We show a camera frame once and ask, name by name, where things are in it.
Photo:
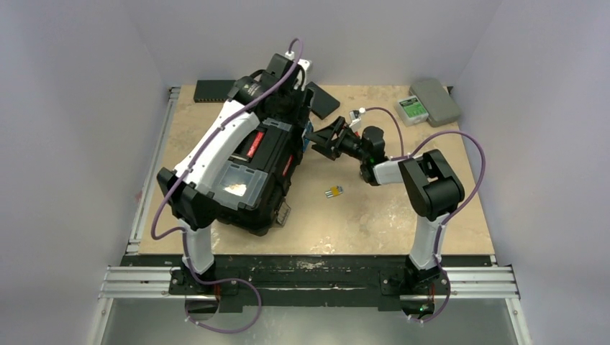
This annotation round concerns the black network switch box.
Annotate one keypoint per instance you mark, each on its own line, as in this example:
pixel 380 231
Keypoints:
pixel 212 91

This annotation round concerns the black plastic toolbox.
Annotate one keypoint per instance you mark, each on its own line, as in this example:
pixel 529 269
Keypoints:
pixel 252 187

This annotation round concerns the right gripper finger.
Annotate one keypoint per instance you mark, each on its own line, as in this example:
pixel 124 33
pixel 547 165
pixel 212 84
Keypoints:
pixel 328 150
pixel 329 132

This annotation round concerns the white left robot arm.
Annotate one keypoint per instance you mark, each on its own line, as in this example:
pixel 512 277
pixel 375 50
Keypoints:
pixel 188 188

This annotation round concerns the black flat case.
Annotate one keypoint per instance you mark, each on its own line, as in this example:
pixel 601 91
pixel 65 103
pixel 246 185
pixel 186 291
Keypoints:
pixel 323 104

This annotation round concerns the white green small box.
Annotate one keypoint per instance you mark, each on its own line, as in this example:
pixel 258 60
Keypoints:
pixel 411 111

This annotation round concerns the yellow hex key set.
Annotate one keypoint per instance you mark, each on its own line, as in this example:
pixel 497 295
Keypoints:
pixel 334 191

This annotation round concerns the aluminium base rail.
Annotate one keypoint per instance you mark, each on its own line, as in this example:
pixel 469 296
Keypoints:
pixel 157 282

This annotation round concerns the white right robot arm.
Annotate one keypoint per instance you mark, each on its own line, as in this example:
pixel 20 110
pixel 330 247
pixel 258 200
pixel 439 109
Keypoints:
pixel 433 188

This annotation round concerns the grey sharpening stone block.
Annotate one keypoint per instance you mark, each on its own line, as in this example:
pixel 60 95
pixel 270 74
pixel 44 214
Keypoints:
pixel 441 108

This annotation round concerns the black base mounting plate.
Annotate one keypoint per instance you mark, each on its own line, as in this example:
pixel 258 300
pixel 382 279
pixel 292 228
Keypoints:
pixel 335 281

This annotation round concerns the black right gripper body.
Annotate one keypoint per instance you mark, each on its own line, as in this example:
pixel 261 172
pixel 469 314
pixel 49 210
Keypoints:
pixel 341 140

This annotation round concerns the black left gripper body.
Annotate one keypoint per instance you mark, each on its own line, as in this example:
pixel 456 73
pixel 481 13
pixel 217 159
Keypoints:
pixel 293 109

